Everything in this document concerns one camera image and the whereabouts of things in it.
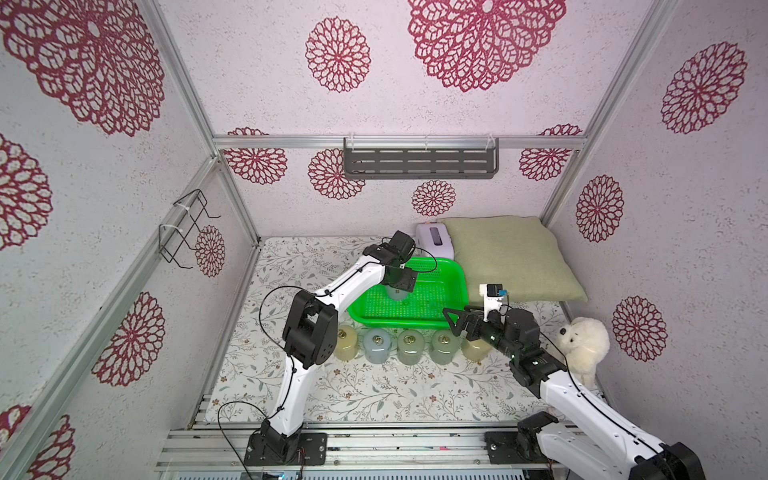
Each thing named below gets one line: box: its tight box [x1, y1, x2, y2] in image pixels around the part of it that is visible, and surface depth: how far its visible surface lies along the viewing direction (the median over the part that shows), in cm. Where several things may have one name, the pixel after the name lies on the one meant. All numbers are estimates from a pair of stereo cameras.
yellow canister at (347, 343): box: [334, 325, 358, 361], surface depth 86 cm
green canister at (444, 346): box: [430, 329, 459, 365], surface depth 85 cm
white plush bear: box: [557, 317, 610, 390], surface depth 74 cm
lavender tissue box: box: [412, 223, 455, 260], surface depth 109 cm
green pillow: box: [442, 216, 588, 305], surface depth 101 cm
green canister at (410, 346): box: [397, 329, 425, 365], surface depth 86 cm
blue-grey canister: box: [364, 328, 391, 364], surface depth 85 cm
